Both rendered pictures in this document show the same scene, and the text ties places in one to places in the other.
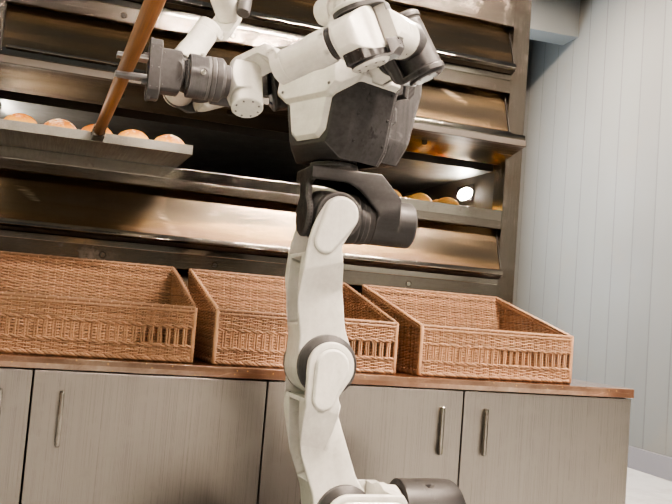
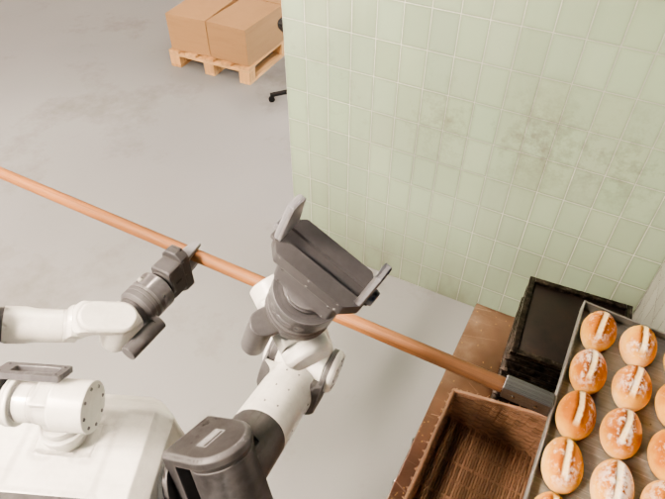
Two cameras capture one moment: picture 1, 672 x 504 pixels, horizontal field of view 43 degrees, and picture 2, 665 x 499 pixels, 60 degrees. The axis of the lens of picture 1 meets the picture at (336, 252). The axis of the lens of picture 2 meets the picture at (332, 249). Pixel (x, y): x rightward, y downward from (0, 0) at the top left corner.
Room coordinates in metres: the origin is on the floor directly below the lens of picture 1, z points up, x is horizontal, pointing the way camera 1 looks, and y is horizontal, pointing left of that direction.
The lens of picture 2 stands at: (2.54, 0.05, 2.13)
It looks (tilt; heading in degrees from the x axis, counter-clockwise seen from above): 45 degrees down; 138
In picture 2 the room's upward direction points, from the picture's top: straight up
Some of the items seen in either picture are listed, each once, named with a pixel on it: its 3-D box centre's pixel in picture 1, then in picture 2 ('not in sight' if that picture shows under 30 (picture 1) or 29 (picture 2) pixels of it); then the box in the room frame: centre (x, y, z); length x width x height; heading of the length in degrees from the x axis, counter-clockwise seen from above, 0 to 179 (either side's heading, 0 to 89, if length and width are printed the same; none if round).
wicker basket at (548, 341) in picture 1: (461, 331); not in sight; (2.85, -0.44, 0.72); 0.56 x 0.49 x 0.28; 111
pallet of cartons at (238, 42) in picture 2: not in sight; (244, 22); (-1.24, 2.55, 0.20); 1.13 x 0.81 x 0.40; 106
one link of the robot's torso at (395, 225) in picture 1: (357, 208); not in sight; (2.06, -0.04, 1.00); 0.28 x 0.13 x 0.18; 109
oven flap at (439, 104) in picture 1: (280, 77); not in sight; (2.89, 0.24, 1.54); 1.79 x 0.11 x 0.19; 110
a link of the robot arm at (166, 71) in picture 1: (178, 73); (163, 281); (1.67, 0.34, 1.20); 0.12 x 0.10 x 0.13; 109
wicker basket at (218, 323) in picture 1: (286, 318); not in sight; (2.65, 0.13, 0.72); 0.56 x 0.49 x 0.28; 110
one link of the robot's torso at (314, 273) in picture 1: (322, 296); not in sight; (2.03, 0.02, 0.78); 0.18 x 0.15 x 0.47; 19
